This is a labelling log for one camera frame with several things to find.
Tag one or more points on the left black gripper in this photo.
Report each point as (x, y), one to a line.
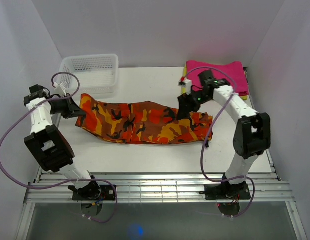
(73, 110)

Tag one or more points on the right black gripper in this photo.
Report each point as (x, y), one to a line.
(184, 111)

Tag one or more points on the orange camouflage trousers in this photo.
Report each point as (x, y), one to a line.
(142, 123)

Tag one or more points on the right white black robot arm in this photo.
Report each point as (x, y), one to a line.
(252, 135)

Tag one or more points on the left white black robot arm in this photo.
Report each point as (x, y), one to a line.
(47, 144)

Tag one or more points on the yellow folded towel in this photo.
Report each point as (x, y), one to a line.
(235, 70)

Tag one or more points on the white perforated plastic basket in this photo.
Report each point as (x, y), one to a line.
(92, 74)

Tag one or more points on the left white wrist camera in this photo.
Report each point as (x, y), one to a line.
(60, 90)

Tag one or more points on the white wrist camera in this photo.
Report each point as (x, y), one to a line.
(186, 86)
(60, 90)

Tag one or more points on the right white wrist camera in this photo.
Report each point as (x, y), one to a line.
(186, 86)

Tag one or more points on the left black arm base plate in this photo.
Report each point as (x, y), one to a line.
(107, 194)

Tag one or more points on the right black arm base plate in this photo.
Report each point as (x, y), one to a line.
(218, 192)

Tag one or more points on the aluminium rail frame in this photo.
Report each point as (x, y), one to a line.
(149, 173)

